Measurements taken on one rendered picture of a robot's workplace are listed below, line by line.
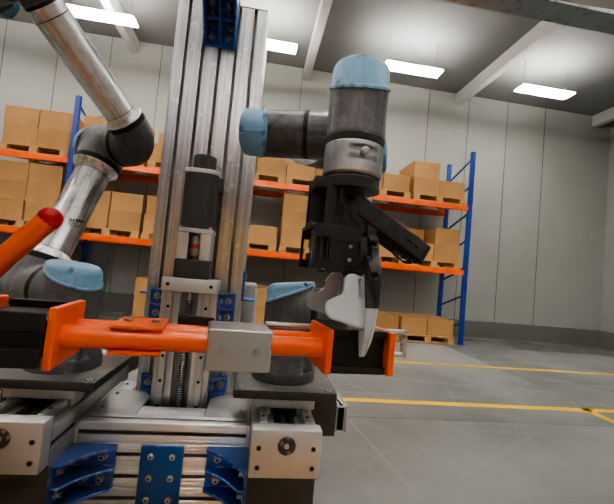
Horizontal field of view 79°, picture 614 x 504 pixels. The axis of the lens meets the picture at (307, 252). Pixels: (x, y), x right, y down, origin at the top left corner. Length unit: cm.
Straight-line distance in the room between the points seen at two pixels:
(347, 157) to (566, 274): 1165
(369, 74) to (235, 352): 36
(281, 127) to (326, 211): 19
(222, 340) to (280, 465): 44
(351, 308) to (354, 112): 23
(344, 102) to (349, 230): 16
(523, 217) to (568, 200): 142
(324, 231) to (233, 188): 66
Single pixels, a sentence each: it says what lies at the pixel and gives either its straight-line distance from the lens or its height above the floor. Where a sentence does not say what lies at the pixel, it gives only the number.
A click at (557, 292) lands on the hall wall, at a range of 1185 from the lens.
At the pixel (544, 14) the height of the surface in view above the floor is 457.
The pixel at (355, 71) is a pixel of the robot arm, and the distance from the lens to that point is 50.
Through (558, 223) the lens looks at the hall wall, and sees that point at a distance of 1194.
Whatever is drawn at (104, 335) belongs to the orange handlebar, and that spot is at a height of 122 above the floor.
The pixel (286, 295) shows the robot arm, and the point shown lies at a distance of 85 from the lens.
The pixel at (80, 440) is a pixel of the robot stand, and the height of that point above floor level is 91.
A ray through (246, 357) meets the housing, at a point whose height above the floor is 120.
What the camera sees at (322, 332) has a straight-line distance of 44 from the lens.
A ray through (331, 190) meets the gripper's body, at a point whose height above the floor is 140.
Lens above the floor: 130
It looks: 3 degrees up
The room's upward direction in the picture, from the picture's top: 5 degrees clockwise
